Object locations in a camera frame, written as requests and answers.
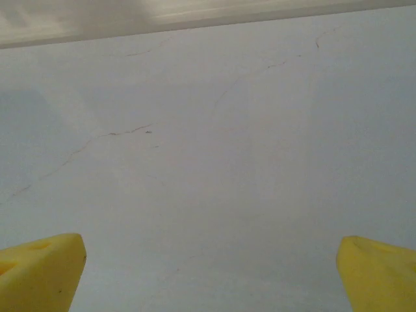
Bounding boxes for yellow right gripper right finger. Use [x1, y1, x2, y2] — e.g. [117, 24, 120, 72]
[337, 235, 416, 312]

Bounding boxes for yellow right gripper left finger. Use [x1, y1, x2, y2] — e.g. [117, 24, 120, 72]
[0, 232, 87, 312]

